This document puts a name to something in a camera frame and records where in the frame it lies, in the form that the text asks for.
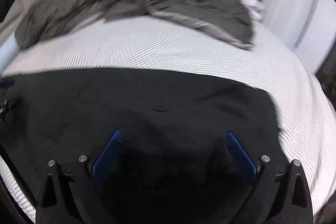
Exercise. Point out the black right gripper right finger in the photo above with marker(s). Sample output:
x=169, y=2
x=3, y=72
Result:
x=278, y=195

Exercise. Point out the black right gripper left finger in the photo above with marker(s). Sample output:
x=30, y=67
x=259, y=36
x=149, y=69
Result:
x=69, y=190

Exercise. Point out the black pants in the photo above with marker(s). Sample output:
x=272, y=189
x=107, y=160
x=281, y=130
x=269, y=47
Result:
x=174, y=124

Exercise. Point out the white honeycomb mattress cover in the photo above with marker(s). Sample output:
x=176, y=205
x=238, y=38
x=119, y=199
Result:
x=306, y=116

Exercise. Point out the light blue pillow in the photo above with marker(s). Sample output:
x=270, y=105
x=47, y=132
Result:
x=9, y=49

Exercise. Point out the grey rumpled duvet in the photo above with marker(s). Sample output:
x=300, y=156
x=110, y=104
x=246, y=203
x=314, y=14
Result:
x=226, y=20

